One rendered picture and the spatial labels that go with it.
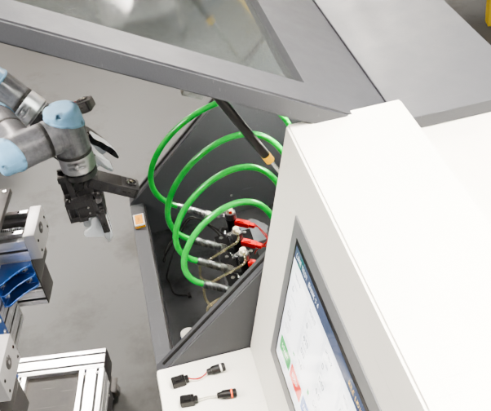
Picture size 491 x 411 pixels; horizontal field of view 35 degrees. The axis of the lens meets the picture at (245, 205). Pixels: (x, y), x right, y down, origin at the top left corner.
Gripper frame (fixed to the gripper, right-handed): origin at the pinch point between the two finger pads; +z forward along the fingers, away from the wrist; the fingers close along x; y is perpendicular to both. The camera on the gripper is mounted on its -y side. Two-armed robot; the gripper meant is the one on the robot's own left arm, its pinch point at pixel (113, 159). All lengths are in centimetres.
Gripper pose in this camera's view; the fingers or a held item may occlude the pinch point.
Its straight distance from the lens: 188.5
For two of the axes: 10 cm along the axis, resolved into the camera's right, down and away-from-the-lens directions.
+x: -0.3, 4.5, -8.9
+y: -6.4, 6.8, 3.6
